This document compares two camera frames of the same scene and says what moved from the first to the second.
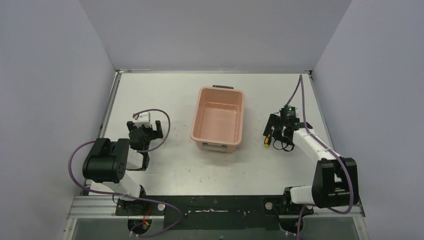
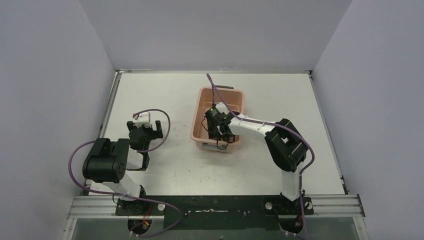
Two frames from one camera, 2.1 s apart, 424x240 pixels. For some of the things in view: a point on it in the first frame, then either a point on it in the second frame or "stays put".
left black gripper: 144,128 stays put
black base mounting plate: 214,212 stays put
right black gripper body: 274,126 -> 218,132
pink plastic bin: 218,119 stays put
